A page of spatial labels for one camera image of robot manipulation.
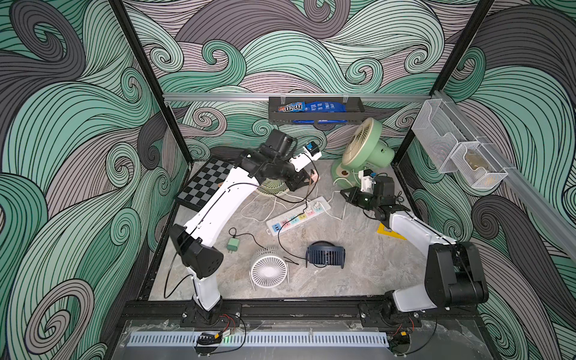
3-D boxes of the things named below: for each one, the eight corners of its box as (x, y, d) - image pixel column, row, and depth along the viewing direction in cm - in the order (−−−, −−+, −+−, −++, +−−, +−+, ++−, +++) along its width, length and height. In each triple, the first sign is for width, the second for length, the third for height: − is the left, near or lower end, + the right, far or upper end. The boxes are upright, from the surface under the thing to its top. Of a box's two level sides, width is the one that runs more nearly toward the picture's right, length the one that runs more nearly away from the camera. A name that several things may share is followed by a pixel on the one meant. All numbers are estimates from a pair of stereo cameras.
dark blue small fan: (306, 270, 85) (308, 262, 78) (304, 250, 90) (306, 241, 83) (342, 270, 85) (347, 262, 78) (338, 250, 90) (343, 241, 83)
